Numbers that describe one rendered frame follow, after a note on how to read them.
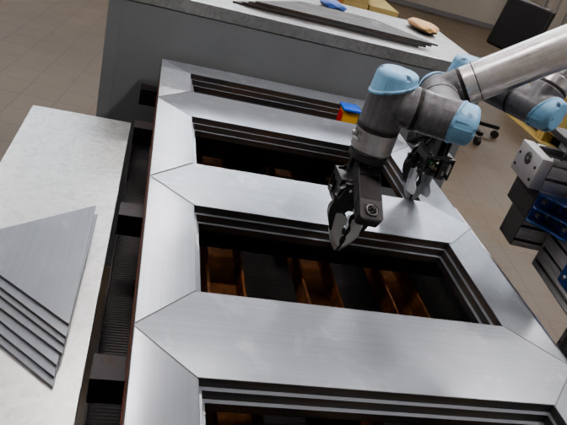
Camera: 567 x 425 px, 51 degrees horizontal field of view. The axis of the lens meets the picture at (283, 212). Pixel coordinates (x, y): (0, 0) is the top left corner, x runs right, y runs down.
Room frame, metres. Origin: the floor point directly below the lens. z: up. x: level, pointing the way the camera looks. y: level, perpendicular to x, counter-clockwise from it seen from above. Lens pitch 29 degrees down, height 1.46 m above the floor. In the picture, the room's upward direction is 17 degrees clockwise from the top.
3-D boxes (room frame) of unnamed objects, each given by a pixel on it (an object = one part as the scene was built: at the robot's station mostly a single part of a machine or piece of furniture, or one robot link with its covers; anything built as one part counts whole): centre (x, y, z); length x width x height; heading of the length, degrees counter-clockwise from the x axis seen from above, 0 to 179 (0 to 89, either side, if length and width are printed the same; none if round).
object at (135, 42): (1.99, 0.07, 0.50); 1.30 x 0.04 x 1.01; 107
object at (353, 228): (1.02, -0.13, 0.90); 0.06 x 0.03 x 0.09; 17
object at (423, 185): (1.32, -0.30, 0.90); 0.06 x 0.03 x 0.09; 17
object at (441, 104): (1.03, -0.22, 1.17); 0.11 x 0.11 x 0.08; 89
